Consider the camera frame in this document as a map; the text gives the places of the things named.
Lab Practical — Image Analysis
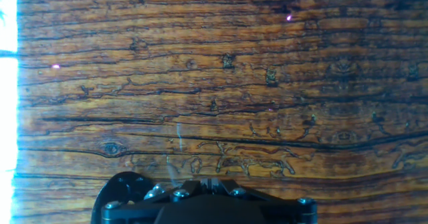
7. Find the brown wooden board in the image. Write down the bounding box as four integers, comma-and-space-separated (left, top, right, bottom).
11, 0, 428, 224

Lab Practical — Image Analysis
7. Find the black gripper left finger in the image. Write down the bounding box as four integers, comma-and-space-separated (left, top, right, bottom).
101, 179, 210, 224

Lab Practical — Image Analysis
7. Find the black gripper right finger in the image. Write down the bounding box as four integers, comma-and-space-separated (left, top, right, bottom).
209, 179, 318, 224

